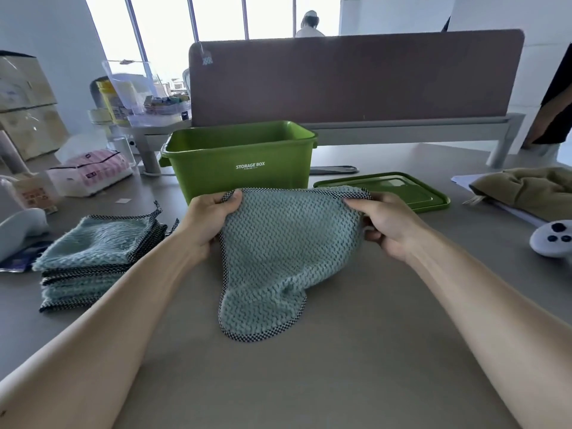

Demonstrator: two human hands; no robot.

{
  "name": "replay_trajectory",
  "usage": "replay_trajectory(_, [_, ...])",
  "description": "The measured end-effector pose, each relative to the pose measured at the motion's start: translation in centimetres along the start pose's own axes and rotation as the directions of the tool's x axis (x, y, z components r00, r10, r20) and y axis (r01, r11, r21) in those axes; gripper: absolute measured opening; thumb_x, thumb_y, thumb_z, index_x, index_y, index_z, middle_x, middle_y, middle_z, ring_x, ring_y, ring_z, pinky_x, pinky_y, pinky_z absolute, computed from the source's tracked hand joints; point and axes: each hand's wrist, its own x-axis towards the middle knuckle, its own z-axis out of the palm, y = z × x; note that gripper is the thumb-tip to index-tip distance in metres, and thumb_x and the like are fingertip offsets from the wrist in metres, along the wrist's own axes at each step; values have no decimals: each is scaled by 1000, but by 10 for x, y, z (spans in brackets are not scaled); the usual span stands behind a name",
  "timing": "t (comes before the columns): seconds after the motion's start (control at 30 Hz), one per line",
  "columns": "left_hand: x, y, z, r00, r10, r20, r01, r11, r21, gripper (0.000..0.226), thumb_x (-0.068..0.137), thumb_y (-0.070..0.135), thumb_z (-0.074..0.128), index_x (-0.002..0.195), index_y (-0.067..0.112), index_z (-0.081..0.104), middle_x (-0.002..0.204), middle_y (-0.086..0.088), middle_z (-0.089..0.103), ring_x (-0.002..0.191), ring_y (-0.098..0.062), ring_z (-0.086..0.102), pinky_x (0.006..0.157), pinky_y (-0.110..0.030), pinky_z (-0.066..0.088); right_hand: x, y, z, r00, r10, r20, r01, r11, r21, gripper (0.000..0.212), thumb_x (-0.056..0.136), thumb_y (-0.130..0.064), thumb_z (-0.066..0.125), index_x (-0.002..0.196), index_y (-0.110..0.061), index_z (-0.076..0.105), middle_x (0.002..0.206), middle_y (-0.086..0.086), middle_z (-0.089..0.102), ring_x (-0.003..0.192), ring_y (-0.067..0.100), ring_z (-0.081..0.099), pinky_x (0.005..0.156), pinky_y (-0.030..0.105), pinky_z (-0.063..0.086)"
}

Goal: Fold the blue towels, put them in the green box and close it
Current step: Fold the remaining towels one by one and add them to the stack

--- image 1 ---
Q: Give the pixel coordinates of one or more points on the person's left hand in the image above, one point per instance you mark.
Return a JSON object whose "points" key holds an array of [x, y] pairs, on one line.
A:
{"points": [[205, 218]]}

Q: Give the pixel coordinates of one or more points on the person's right hand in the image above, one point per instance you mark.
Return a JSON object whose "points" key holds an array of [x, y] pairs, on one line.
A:
{"points": [[393, 223]]}

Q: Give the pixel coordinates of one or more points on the green plastic storage box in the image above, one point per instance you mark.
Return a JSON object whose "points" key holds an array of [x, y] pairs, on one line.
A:
{"points": [[214, 174]]}

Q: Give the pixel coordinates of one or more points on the person's right forearm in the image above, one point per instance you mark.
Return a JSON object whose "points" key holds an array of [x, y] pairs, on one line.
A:
{"points": [[491, 317]]}

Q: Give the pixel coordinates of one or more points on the person's left forearm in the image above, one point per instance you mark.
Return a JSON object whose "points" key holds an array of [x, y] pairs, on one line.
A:
{"points": [[89, 348]]}

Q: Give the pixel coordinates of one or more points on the clear plastic organizer box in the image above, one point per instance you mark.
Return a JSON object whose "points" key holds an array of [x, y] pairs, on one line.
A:
{"points": [[156, 118]]}

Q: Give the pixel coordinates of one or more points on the green flat plastic lid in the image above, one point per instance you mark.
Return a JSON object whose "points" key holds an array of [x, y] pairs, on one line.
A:
{"points": [[411, 192]]}

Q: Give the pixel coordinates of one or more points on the black phone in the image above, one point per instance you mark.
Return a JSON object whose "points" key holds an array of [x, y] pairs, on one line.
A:
{"points": [[335, 169]]}

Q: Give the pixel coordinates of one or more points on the small white sticker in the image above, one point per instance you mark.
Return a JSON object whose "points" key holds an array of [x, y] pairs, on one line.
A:
{"points": [[123, 201]]}

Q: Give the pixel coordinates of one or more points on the grey desk riser shelf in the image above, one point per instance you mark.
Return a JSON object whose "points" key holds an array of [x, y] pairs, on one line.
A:
{"points": [[402, 134]]}

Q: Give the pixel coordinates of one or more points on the pink tissue pack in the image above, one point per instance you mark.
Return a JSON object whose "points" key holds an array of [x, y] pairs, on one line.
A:
{"points": [[94, 171]]}

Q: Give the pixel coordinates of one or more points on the olive cloth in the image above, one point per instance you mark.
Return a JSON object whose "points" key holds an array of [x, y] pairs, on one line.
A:
{"points": [[527, 192]]}

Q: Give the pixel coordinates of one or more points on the white mesh chair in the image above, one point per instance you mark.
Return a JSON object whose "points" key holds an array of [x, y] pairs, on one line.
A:
{"points": [[187, 80]]}

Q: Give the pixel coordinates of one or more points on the brown desk divider panel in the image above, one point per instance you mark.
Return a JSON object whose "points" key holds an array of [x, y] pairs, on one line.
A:
{"points": [[357, 80]]}

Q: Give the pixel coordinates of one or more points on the glass jar white lid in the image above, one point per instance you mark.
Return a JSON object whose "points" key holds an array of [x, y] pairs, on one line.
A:
{"points": [[98, 116]]}

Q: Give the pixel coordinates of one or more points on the yellow wipes canister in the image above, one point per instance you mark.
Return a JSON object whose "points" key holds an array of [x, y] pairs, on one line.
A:
{"points": [[111, 102]]}

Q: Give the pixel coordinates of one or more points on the white controller with label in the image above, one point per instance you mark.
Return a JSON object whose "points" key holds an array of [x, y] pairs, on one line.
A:
{"points": [[554, 241]]}

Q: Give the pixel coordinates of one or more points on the orange drink carton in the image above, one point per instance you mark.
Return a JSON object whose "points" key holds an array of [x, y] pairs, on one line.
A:
{"points": [[35, 196]]}

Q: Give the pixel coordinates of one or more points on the grey office chair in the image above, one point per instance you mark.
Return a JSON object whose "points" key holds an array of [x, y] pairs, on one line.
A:
{"points": [[96, 84]]}

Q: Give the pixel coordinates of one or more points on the white handheld controller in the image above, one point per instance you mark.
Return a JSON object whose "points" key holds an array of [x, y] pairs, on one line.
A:
{"points": [[20, 232]]}

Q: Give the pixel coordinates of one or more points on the blue foil wrapper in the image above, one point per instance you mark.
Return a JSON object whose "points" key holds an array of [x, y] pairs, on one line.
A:
{"points": [[22, 261]]}

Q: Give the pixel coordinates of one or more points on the large glass window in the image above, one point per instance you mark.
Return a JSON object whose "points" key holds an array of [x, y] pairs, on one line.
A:
{"points": [[156, 31]]}

